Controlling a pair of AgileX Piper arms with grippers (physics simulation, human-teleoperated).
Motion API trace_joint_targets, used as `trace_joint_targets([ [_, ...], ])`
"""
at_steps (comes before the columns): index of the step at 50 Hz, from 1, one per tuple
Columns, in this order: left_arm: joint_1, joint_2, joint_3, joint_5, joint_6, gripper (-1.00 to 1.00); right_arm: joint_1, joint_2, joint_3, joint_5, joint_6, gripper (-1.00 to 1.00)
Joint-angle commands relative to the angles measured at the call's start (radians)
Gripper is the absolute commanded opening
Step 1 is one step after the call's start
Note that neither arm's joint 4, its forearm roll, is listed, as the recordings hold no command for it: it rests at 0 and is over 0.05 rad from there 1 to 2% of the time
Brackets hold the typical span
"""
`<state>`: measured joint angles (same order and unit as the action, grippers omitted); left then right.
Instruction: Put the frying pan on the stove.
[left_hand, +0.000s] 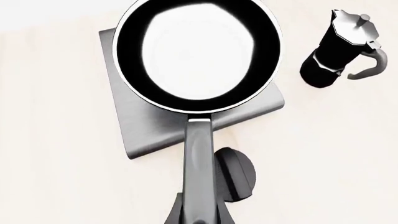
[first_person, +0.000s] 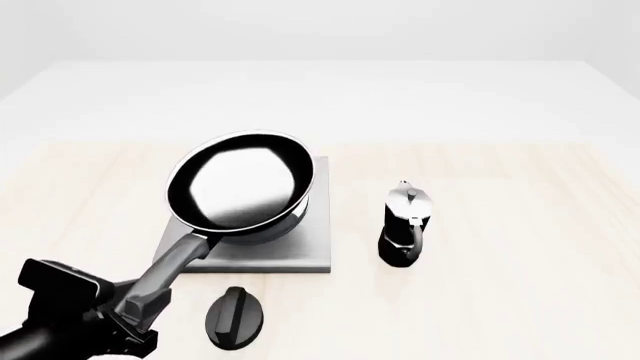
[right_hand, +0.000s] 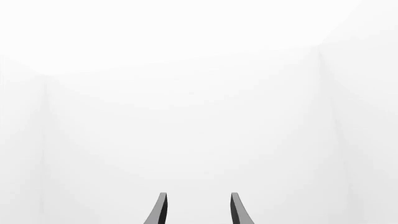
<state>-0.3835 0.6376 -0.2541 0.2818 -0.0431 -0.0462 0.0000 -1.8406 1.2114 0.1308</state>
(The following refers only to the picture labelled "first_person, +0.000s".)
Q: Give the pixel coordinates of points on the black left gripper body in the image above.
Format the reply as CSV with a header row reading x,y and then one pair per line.
x,y
109,300

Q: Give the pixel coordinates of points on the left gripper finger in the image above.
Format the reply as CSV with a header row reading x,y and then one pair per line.
x,y
144,343
146,307

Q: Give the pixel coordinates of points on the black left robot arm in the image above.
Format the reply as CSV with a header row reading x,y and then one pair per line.
x,y
35,341

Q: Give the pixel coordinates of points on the round black stove knob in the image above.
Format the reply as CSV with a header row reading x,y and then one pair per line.
x,y
235,318

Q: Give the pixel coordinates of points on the flat grey stove plate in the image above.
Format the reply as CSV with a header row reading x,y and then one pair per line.
x,y
305,243

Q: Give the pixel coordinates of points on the black and silver moka pot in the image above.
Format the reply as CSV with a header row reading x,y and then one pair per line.
x,y
400,228

